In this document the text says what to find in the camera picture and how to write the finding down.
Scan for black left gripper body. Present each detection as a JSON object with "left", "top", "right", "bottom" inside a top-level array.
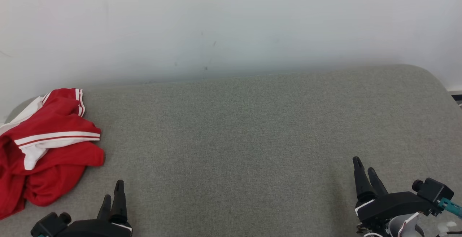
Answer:
[{"left": 64, "top": 218, "right": 133, "bottom": 237}]

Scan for teal right camera connector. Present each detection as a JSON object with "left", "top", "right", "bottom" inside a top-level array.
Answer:
[{"left": 437, "top": 198, "right": 462, "bottom": 219}]

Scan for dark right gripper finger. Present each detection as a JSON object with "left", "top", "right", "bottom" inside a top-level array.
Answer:
[
  {"left": 353, "top": 157, "right": 376, "bottom": 203},
  {"left": 367, "top": 167, "right": 390, "bottom": 197}
]

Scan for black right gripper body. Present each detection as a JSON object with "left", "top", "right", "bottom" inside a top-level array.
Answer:
[{"left": 355, "top": 192, "right": 432, "bottom": 231}]

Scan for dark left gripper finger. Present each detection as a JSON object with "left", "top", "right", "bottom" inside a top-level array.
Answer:
[
  {"left": 109, "top": 180, "right": 128, "bottom": 225},
  {"left": 96, "top": 194, "right": 112, "bottom": 221}
]

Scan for red Bulls basketball jersey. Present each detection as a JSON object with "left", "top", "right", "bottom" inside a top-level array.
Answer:
[{"left": 0, "top": 88, "right": 101, "bottom": 171}]

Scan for red shorts with white stripe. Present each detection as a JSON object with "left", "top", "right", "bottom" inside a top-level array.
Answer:
[{"left": 0, "top": 136, "right": 105, "bottom": 220}]

